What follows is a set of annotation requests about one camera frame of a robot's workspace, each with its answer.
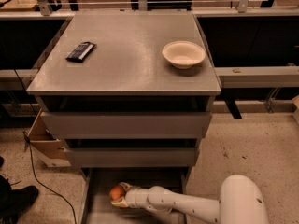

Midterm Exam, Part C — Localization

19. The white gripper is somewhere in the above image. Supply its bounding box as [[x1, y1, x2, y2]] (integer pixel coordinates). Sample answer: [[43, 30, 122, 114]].
[[111, 182, 150, 209]]

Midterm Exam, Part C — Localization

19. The orange fruit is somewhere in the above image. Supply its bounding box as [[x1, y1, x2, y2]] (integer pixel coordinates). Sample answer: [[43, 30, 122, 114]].
[[109, 185, 125, 201]]

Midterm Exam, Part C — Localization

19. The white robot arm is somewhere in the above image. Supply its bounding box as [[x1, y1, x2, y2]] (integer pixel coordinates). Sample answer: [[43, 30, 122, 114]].
[[109, 175, 269, 224]]

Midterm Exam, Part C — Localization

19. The grey open bottom drawer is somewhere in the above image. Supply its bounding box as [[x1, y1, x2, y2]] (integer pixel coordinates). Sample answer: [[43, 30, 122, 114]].
[[78, 168, 187, 224]]

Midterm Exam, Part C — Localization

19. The grey middle drawer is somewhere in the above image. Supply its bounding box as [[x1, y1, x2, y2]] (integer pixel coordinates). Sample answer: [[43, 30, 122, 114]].
[[64, 148, 199, 168]]

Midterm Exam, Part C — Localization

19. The grey top drawer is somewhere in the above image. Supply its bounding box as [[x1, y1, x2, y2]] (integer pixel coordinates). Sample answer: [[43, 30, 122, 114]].
[[41, 112, 211, 139]]

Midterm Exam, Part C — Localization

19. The grey drawer cabinet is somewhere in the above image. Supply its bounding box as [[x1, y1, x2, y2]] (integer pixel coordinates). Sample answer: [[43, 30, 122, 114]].
[[26, 10, 222, 224]]

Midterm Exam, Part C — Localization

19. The brown cardboard box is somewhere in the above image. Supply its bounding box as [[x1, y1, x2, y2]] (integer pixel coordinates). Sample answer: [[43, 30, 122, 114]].
[[28, 110, 70, 167]]

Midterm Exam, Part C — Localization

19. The black shoe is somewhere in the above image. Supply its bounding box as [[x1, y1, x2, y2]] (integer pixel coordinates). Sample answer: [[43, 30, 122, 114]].
[[0, 186, 39, 224]]

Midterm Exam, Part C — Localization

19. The white paper bowl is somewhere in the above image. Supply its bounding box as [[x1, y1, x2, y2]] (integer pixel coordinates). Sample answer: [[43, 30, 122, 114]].
[[162, 41, 206, 69]]

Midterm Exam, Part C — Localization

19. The black floor cable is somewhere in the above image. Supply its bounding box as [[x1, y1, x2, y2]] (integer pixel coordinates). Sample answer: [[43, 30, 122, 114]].
[[21, 131, 78, 224]]

